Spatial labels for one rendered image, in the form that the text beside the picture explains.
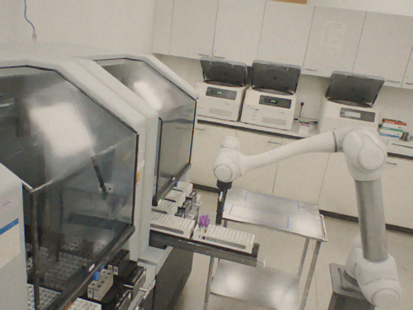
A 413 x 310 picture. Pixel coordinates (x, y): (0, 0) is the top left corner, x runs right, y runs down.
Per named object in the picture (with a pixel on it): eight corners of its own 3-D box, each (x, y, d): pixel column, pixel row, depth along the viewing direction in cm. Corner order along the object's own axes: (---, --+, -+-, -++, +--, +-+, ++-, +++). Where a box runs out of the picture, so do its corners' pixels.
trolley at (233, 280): (195, 326, 232) (210, 214, 206) (211, 282, 275) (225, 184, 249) (299, 355, 220) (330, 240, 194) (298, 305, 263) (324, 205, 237)
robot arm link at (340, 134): (330, 124, 162) (336, 131, 149) (372, 118, 158) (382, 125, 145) (333, 152, 165) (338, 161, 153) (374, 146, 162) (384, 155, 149)
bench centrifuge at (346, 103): (318, 136, 381) (333, 71, 359) (315, 124, 439) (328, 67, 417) (373, 146, 370) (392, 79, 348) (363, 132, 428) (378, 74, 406)
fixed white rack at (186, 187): (143, 189, 231) (144, 180, 229) (149, 183, 240) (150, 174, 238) (187, 198, 225) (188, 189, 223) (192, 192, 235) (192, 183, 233)
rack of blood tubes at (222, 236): (192, 242, 180) (193, 230, 178) (197, 232, 189) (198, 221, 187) (250, 255, 174) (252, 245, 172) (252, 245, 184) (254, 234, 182)
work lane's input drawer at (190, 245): (125, 239, 187) (126, 224, 184) (136, 226, 200) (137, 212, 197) (263, 274, 173) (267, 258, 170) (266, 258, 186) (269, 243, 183)
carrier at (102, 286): (108, 282, 142) (109, 269, 140) (113, 283, 142) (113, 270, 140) (93, 302, 131) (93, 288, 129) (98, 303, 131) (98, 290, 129)
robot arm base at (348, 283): (372, 271, 192) (374, 262, 190) (380, 299, 171) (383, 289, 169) (336, 263, 195) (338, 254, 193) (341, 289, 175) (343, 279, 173)
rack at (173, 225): (133, 227, 186) (134, 216, 184) (141, 219, 195) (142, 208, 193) (188, 240, 180) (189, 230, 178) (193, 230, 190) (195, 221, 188)
